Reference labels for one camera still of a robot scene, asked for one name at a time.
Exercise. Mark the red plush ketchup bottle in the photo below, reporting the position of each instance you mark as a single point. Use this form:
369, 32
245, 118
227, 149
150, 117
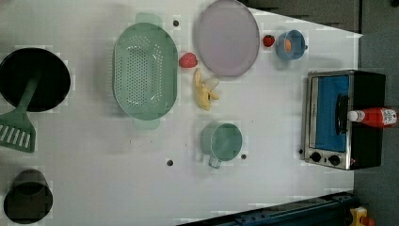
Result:
377, 117

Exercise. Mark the peeled banana toy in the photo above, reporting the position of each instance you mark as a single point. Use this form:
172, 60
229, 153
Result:
205, 90

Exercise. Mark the mint green mug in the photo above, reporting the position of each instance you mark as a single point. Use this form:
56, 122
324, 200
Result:
222, 142

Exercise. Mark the pink strawberry toy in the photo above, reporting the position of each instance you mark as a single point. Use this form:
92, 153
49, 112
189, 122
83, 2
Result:
188, 60

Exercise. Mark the mint green colander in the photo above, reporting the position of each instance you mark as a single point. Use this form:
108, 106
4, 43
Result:
145, 71

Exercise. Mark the lilac oval plate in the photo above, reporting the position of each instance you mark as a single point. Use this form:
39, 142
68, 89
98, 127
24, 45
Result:
227, 38

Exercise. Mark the red strawberry toy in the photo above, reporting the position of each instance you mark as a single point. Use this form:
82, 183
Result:
268, 40

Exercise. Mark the orange ball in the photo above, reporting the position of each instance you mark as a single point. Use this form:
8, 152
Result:
287, 45

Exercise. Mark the blue mug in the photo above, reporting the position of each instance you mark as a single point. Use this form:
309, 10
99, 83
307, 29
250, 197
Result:
299, 45

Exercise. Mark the green slotted spatula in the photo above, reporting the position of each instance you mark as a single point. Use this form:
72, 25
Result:
17, 131

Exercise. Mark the black cylindrical cup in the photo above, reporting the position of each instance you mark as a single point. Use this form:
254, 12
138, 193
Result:
29, 199

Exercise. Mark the blue metal frame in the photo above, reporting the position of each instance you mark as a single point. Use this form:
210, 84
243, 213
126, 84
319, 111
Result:
329, 210

